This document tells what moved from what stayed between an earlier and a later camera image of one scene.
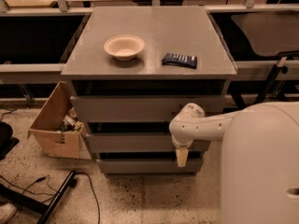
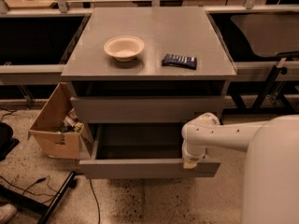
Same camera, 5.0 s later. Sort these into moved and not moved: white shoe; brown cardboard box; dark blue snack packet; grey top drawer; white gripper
Moved: white gripper
Not moved: grey top drawer; white shoe; brown cardboard box; dark blue snack packet
